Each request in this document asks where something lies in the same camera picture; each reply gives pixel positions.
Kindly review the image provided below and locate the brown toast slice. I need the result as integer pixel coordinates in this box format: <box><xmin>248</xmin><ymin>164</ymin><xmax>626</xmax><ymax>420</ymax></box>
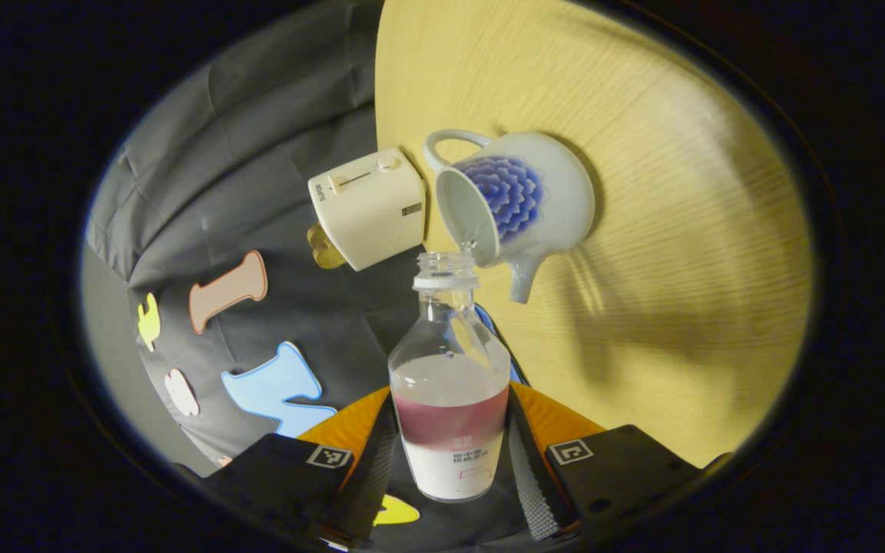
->
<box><xmin>307</xmin><ymin>223</ymin><xmax>347</xmax><ymax>270</ymax></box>

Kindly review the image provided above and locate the black backdrop cloth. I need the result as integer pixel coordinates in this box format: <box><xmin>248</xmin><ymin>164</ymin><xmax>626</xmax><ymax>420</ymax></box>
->
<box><xmin>83</xmin><ymin>0</ymin><xmax>535</xmax><ymax>550</ymax></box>

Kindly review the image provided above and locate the white blue floral teacup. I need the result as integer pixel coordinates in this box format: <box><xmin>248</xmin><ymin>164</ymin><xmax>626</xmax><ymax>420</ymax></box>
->
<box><xmin>422</xmin><ymin>129</ymin><xmax>595</xmax><ymax>304</ymax></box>

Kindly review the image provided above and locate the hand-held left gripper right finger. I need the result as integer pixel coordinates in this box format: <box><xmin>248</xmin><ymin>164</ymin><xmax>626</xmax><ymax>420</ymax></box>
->
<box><xmin>508</xmin><ymin>382</ymin><xmax>731</xmax><ymax>542</ymax></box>

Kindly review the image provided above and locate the clear water bottle pink label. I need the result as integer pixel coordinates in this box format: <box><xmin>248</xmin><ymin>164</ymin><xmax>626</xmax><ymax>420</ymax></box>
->
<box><xmin>387</xmin><ymin>251</ymin><xmax>512</xmax><ymax>504</ymax></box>

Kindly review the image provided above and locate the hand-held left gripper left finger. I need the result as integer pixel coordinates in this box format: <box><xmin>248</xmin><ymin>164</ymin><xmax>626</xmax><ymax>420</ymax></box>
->
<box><xmin>204</xmin><ymin>388</ymin><xmax>397</xmax><ymax>550</ymax></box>

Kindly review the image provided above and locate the blue folded towel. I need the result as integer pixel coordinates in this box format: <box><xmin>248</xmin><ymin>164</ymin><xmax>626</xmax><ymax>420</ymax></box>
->
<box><xmin>476</xmin><ymin>303</ymin><xmax>525</xmax><ymax>385</ymax></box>

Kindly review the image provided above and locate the white toaster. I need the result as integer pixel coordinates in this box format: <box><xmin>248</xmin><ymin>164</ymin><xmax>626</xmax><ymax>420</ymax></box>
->
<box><xmin>307</xmin><ymin>147</ymin><xmax>426</xmax><ymax>271</ymax></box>

